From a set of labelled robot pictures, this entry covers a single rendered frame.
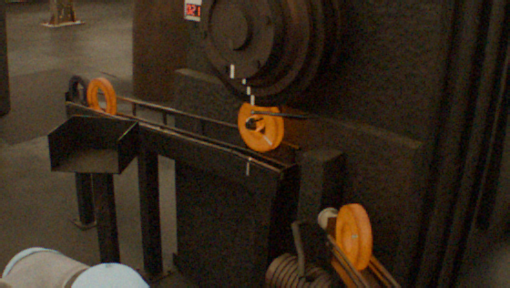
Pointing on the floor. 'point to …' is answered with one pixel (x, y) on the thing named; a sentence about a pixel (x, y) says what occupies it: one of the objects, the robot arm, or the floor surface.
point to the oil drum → (158, 47)
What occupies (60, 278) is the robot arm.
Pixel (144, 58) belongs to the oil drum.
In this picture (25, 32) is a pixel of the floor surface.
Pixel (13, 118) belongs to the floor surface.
